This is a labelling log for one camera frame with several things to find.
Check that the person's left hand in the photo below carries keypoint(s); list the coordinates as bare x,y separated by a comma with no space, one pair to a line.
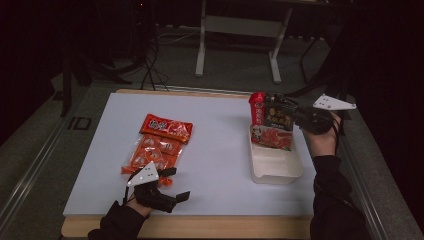
141,208

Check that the metal floor rail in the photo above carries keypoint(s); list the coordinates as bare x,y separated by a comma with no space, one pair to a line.
363,186
30,176

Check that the wooden table board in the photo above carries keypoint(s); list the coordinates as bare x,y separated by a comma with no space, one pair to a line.
200,226

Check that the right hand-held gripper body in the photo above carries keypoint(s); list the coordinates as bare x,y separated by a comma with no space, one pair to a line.
315,120

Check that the red and black sauce packet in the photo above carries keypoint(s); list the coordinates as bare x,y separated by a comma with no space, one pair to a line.
273,136

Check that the black stand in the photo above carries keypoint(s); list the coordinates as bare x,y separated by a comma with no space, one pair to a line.
66,83

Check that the orange clear seasoning packet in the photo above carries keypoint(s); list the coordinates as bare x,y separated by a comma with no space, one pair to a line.
156,146

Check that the cream plastic container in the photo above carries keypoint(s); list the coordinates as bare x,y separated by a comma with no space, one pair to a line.
276,166

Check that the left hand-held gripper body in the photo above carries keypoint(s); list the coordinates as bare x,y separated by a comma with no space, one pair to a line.
146,175

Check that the white metal stand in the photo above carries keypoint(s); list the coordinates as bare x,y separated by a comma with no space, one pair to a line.
240,26

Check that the person's right hand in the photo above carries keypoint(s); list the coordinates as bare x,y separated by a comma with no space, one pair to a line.
323,143

